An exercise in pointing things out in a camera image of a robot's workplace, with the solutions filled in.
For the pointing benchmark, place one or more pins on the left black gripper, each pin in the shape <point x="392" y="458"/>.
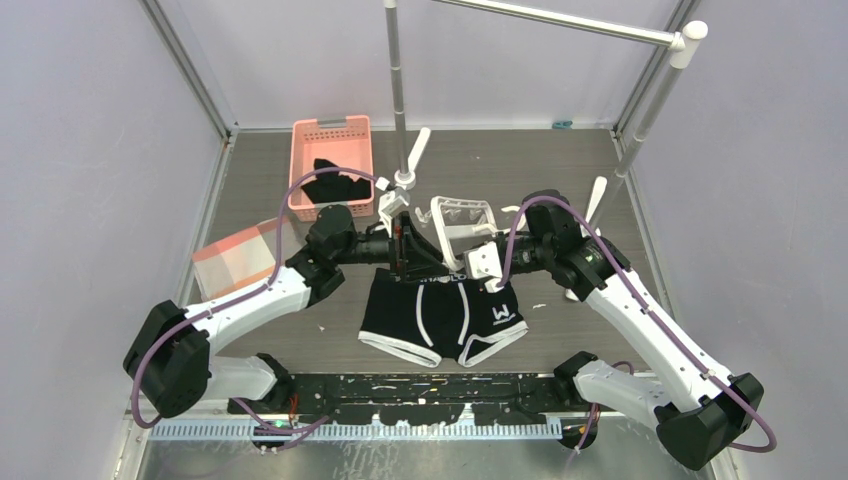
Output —
<point x="409" y="254"/>

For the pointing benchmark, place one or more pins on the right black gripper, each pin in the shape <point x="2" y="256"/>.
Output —
<point x="500" y="236"/>

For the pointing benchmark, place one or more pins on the black boxer briefs white trim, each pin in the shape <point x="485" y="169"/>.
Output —
<point x="437" y="318"/>

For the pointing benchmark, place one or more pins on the white clip hanger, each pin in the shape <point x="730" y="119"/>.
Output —
<point x="456" y="220"/>

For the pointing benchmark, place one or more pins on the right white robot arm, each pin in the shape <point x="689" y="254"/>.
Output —
<point x="697" y="406"/>

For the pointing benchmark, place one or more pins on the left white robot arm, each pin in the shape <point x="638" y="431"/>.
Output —
<point x="173" y="360"/>

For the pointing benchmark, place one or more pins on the black garment in basket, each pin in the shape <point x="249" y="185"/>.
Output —
<point x="336" y="187"/>

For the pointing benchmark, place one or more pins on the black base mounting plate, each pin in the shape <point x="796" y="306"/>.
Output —
<point x="425" y="399"/>

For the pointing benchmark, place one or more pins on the pink checked cloth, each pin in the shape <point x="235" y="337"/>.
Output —
<point x="244" y="261"/>

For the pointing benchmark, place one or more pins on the silver clothes rack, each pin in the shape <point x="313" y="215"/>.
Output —
<point x="498" y="65"/>

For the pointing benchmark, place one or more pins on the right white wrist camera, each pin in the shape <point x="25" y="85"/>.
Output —
<point x="484" y="264"/>

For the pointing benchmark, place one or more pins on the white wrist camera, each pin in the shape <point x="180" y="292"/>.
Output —
<point x="394" y="198"/>
<point x="484" y="264"/>

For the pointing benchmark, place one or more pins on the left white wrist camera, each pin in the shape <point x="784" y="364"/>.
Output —
<point x="394" y="198"/>

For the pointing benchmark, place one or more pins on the aluminium frame post right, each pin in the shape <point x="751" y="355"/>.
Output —
<point x="682" y="12"/>

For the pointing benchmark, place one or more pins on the aluminium frame post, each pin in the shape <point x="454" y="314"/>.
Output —
<point x="172" y="24"/>
<point x="682" y="12"/>

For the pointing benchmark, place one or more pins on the aluminium frame post left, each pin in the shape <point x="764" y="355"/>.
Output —
<point x="172" y="24"/>

